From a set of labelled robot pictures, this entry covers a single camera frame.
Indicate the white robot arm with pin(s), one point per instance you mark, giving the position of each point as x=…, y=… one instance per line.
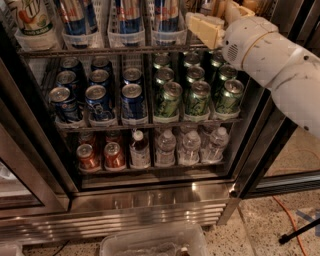
x=254, y=45

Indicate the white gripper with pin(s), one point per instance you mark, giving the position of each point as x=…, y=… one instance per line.
x=242, y=39

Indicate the blue can second row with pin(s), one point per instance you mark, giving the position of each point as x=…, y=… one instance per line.
x=132, y=76
x=70, y=80
x=100, y=77

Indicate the green can second row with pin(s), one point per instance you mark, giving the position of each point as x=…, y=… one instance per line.
x=163, y=75
x=194, y=73
x=224, y=73

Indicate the red bull can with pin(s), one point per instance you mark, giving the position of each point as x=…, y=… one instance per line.
x=78, y=16
x=129, y=15
x=166, y=15

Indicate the brown drink bottle white cap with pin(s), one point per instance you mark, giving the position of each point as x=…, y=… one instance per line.
x=139, y=150

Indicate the blue can front right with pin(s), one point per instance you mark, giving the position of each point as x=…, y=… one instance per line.
x=133, y=102

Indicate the green can front left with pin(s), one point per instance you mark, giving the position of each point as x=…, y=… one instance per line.
x=168, y=100

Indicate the stainless steel fridge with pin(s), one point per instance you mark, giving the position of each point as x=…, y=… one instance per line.
x=59, y=202

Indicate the green can back left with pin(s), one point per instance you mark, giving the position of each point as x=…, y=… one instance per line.
x=160, y=61

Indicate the red can back left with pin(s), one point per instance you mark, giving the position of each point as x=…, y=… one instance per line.
x=87, y=138

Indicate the blue can back middle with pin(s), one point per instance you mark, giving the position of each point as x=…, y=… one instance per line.
x=101, y=62

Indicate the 7up can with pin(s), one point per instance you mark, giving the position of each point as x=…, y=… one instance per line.
x=31, y=16

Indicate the green can back middle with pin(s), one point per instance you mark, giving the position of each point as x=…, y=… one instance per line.
x=191, y=59

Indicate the blue can back left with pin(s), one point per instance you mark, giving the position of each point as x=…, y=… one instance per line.
x=72, y=64

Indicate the red bull can right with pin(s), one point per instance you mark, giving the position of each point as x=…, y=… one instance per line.
x=166, y=15

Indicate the blue can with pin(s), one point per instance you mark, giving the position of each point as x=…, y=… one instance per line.
x=65, y=105
x=101, y=62
x=133, y=102
x=99, y=103
x=72, y=64

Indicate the green can second row left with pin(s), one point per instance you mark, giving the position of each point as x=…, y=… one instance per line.
x=163, y=75

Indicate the blue can second row right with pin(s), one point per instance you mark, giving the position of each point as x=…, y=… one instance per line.
x=132, y=76

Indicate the water bottle left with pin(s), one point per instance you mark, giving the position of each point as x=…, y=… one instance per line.
x=165, y=149

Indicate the water bottle right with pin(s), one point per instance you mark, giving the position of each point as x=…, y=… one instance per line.
x=218, y=141

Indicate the black stand leg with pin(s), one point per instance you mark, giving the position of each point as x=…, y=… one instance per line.
x=287, y=237

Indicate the green can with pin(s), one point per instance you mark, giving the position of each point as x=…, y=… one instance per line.
x=168, y=100
x=197, y=103
x=191, y=59
x=228, y=101
x=217, y=59
x=160, y=61

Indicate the green can second row middle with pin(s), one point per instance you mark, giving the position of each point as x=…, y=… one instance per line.
x=194, y=73

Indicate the blue can second row left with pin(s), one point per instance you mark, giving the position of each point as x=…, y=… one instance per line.
x=70, y=80

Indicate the red can front right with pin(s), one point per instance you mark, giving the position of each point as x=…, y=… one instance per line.
x=114, y=156

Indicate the green can front middle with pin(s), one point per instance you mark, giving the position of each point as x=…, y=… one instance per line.
x=197, y=103

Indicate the green can front right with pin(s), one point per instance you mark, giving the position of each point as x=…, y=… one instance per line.
x=228, y=101

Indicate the green can second row right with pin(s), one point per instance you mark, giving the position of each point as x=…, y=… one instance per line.
x=224, y=73

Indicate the red bull can middle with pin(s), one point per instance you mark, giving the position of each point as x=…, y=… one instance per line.
x=129, y=15

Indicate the red can front left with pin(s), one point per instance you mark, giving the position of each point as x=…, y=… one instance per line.
x=88, y=159

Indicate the orange can left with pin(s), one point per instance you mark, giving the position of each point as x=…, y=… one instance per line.
x=214, y=8

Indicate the clear plastic bin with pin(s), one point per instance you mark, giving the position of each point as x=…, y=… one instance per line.
x=162, y=240

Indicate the blue can front left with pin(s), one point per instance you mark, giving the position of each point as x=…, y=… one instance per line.
x=65, y=105

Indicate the red can back right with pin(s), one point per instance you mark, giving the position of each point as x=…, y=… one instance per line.
x=113, y=136

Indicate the blue can front middle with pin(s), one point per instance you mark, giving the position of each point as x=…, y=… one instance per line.
x=99, y=103

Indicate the red bull can far left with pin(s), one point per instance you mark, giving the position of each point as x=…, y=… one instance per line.
x=78, y=16

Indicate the water bottle middle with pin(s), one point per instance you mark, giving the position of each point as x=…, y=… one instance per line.
x=188, y=153

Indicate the blue can second row middle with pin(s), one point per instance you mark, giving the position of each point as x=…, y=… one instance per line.
x=100, y=77

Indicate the green can back right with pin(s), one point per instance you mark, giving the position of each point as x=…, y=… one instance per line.
x=217, y=59

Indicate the water bottle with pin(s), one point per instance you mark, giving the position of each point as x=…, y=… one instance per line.
x=188, y=153
x=165, y=149
x=218, y=141

